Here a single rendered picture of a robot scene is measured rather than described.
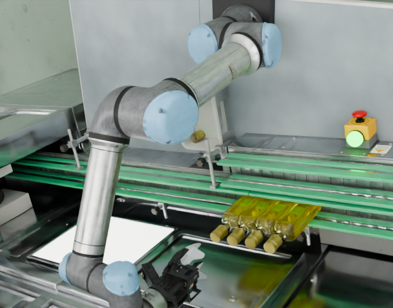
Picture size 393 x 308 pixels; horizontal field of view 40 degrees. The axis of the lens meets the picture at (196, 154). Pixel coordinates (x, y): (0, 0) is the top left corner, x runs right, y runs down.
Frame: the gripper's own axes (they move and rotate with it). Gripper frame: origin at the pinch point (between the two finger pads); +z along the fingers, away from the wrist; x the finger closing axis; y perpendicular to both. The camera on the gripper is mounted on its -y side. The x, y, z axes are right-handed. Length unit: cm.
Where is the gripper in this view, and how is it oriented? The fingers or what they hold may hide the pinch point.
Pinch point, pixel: (196, 254)
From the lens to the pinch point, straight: 149.7
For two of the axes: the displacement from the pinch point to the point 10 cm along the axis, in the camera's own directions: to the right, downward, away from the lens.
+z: 5.7, -3.9, 7.3
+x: -1.0, -9.1, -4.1
